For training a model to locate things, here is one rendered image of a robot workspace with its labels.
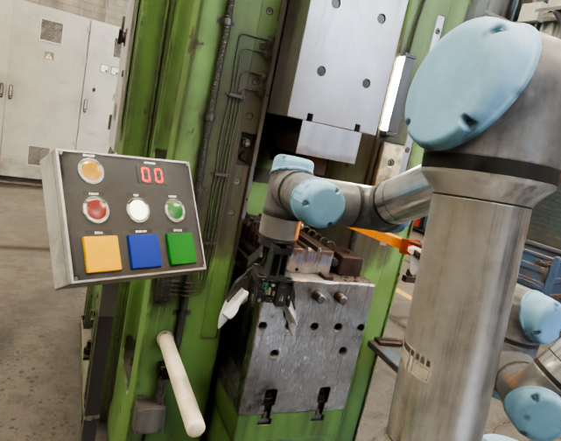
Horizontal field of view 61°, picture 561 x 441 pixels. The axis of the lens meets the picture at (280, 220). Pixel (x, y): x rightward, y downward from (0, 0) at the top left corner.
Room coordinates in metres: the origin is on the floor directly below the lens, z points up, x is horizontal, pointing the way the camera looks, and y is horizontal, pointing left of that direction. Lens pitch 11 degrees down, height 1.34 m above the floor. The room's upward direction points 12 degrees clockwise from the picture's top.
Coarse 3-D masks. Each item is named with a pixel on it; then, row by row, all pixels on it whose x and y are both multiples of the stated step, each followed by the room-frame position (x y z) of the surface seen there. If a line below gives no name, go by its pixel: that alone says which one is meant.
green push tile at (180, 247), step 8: (168, 240) 1.07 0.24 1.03; (176, 240) 1.09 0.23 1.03; (184, 240) 1.10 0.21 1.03; (192, 240) 1.12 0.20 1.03; (168, 248) 1.07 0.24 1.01; (176, 248) 1.08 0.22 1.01; (184, 248) 1.09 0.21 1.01; (192, 248) 1.11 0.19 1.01; (176, 256) 1.07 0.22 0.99; (184, 256) 1.09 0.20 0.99; (192, 256) 1.10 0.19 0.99; (176, 264) 1.06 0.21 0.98
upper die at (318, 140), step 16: (272, 128) 1.56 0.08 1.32; (288, 128) 1.45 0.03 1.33; (304, 128) 1.38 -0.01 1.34; (320, 128) 1.40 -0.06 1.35; (336, 128) 1.42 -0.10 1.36; (272, 144) 1.54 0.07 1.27; (288, 144) 1.43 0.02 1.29; (304, 144) 1.38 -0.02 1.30; (320, 144) 1.40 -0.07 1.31; (336, 144) 1.42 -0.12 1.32; (352, 144) 1.45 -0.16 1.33; (336, 160) 1.43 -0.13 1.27; (352, 160) 1.45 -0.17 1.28
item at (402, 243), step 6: (354, 228) 1.26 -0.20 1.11; (360, 228) 1.24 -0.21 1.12; (366, 234) 1.21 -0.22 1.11; (372, 234) 1.19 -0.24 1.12; (378, 234) 1.16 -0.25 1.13; (384, 234) 1.14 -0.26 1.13; (390, 234) 1.13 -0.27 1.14; (378, 240) 1.16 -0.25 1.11; (384, 240) 1.14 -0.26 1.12; (390, 240) 1.12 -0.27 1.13; (396, 240) 1.10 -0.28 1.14; (402, 240) 1.07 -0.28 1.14; (408, 240) 1.06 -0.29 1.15; (414, 240) 1.07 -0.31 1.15; (396, 246) 1.09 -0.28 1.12; (402, 246) 1.06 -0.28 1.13; (408, 246) 1.06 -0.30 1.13; (420, 246) 1.02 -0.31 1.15; (402, 252) 1.06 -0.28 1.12; (408, 252) 1.05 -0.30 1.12
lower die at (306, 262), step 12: (252, 216) 1.75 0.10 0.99; (252, 228) 1.59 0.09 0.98; (252, 240) 1.54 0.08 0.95; (312, 240) 1.56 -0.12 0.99; (300, 252) 1.41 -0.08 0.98; (312, 252) 1.42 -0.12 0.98; (324, 252) 1.44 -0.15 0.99; (288, 264) 1.39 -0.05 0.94; (300, 264) 1.41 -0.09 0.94; (312, 264) 1.43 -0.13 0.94; (324, 264) 1.45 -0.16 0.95
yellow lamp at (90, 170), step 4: (84, 164) 0.99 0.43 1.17; (88, 164) 1.00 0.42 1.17; (92, 164) 1.01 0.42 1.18; (96, 164) 1.01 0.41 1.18; (84, 168) 0.99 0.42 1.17; (88, 168) 1.00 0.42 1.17; (92, 168) 1.00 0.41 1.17; (96, 168) 1.01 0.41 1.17; (100, 168) 1.02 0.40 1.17; (84, 172) 0.98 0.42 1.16; (88, 172) 0.99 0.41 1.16; (92, 172) 1.00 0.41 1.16; (96, 172) 1.01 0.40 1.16; (100, 172) 1.01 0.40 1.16; (84, 176) 0.98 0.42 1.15; (88, 176) 0.99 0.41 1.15; (92, 176) 0.99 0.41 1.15; (96, 176) 1.00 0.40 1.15; (100, 176) 1.01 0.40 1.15; (92, 180) 0.99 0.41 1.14
